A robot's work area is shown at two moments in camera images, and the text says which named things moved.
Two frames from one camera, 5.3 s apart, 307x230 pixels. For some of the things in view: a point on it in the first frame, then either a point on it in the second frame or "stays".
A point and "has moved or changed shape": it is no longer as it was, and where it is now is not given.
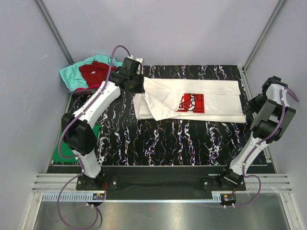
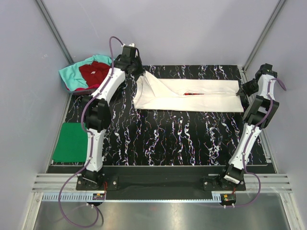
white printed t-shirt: (189, 99) has moved or changed shape
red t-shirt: (95, 73) stays
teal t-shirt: (74, 79) stays
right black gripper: (250, 106) -> (244, 89)
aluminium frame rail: (54, 183) stays
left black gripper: (140, 89) -> (140, 70)
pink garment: (94, 86) stays
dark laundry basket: (88, 91) stays
